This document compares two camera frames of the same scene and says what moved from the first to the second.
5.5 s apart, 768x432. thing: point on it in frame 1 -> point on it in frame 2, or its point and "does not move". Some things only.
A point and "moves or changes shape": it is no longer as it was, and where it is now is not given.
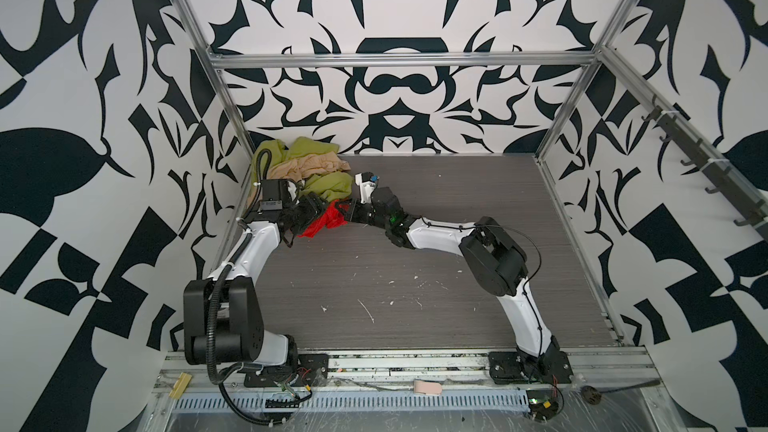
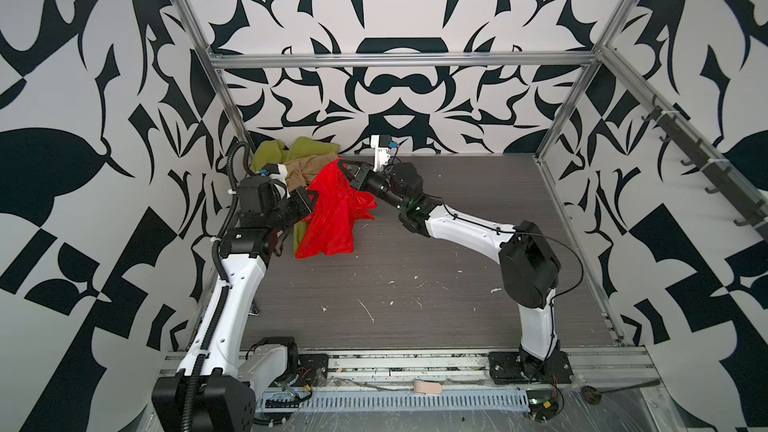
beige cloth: (307, 165) does not move
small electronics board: (543, 404) does not move
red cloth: (333, 216) moves or changes shape
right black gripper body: (369, 214) -> (383, 186)
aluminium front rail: (312, 371) does not move
